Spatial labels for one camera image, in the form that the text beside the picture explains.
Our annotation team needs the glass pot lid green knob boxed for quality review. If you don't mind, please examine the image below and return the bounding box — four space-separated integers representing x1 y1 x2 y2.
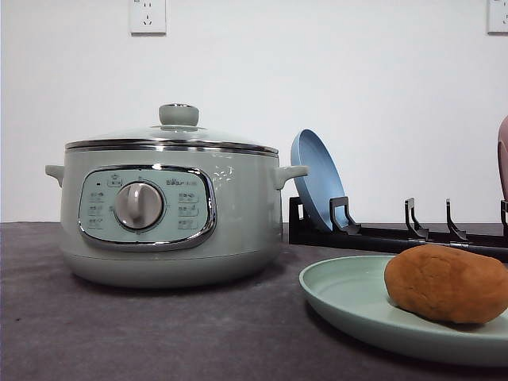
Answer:
64 103 279 154

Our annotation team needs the green plate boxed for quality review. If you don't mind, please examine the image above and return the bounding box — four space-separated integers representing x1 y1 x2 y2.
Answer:
298 255 508 367

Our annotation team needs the brown potato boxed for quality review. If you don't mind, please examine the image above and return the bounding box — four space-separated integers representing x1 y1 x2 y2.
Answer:
384 244 508 324

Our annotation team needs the blue plate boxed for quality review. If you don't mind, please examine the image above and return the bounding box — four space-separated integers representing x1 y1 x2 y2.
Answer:
291 128 348 231

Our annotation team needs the black plate rack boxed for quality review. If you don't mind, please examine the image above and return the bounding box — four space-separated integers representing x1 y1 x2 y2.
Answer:
288 195 508 258

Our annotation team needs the green electric steamer pot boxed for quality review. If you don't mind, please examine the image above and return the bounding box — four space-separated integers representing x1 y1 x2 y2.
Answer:
44 147 309 289

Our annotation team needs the pink plate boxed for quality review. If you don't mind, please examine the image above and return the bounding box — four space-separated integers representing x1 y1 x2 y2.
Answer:
497 114 508 200

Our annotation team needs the white wall socket left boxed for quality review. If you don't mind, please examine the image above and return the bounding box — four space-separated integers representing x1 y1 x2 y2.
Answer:
129 0 167 37

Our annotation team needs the white wall socket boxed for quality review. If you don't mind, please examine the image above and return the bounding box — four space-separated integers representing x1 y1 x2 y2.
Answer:
129 0 167 37
483 0 508 38

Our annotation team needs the white wall socket right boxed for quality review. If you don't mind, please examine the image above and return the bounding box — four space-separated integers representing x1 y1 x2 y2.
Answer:
483 0 508 38

